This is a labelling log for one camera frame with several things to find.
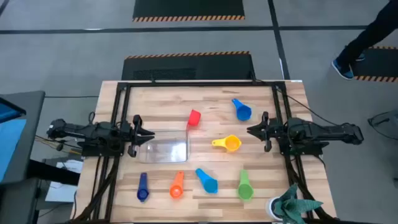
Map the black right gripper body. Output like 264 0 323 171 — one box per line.
261 111 282 153

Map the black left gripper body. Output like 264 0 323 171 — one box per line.
121 114 145 158

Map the royal blue measuring cup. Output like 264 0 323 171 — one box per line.
231 98 252 122

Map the yellow measuring cup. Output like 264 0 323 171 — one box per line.
211 134 243 152

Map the red measuring cup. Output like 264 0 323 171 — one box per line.
186 109 202 128

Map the green measuring cup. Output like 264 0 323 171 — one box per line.
237 169 254 201

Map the orange measuring cup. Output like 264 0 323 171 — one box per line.
169 170 185 199

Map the light blue measuring cup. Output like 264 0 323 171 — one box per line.
195 168 219 194

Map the clear plastic basket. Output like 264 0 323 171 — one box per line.
137 129 191 164

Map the navy blue measuring cup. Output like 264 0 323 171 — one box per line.
136 172 150 203

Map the white paper sheet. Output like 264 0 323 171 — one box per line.
45 181 78 203
55 159 84 174

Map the white plant pot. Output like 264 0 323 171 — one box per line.
265 196 280 222

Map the black striped-edge floor mat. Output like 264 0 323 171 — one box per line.
132 0 246 22
121 51 256 81
349 45 398 83

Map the green artificial plant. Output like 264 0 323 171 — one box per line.
273 182 324 224

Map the black shelf bar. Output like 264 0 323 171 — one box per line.
26 158 81 187

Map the grey stand base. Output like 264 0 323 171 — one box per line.
368 108 398 139

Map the blue-screen monitor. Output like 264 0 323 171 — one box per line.
0 96 28 183

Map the grey cabinet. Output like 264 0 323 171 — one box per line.
0 177 41 224

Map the person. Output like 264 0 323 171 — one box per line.
331 0 398 80

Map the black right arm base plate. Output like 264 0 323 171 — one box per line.
278 141 330 156

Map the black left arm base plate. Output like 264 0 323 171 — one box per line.
77 141 125 158

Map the black power cable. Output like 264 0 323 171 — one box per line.
248 70 341 127

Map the black sleeved cable bundle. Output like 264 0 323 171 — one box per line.
73 155 121 223
284 155 338 222

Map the yellow and black cable bundle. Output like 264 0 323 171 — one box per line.
34 134 83 156

